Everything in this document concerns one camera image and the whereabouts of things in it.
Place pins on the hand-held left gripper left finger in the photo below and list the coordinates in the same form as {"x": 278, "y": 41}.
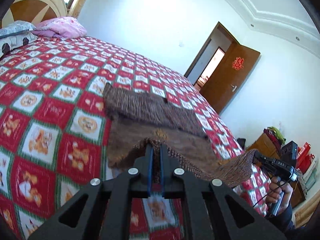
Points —
{"x": 149, "y": 170}

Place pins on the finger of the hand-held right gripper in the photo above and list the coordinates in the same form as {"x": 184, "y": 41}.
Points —
{"x": 260, "y": 158}

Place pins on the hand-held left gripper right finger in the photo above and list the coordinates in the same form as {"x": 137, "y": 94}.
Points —
{"x": 162, "y": 170}

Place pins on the brown knitted sweater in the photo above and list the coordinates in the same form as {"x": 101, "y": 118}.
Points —
{"x": 150, "y": 110}

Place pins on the person's right forearm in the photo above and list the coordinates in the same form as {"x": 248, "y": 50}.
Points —
{"x": 290, "y": 220}

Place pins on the pile of clothes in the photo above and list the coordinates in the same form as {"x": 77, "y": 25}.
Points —
{"x": 273, "y": 133}

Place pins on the person's right hand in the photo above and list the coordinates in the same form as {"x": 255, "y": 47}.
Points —
{"x": 272, "y": 191}

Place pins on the wooden cabinet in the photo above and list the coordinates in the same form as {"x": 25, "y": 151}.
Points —
{"x": 265, "y": 145}

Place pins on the black bag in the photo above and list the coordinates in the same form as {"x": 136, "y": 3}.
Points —
{"x": 241, "y": 142}

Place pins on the red gift bag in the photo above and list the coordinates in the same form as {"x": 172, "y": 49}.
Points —
{"x": 303, "y": 152}
{"x": 310, "y": 161}

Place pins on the pale green box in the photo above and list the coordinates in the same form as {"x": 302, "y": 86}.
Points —
{"x": 310, "y": 180}

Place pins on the brown wooden door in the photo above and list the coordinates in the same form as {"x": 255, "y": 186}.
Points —
{"x": 225, "y": 92}

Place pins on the red paper door decoration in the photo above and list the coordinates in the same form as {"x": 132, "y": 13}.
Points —
{"x": 238, "y": 63}

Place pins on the red checkered printed bedspread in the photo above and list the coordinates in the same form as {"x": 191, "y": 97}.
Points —
{"x": 50, "y": 105}

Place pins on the pink quilt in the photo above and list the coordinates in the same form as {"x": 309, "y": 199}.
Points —
{"x": 62, "y": 27}

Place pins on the narrow yellow curtain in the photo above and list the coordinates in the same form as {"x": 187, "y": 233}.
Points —
{"x": 77, "y": 7}

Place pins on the white pillow with dark print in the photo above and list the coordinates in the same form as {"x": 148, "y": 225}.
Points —
{"x": 15, "y": 42}

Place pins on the grey floral pillow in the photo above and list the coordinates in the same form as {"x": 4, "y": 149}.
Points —
{"x": 15, "y": 27}

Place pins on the cream wooden headboard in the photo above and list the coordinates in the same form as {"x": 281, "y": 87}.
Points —
{"x": 25, "y": 7}

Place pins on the brown door frame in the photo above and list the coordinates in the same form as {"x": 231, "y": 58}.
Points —
{"x": 202, "y": 49}

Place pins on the white wall switch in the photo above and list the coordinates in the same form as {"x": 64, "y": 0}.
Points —
{"x": 180, "y": 45}

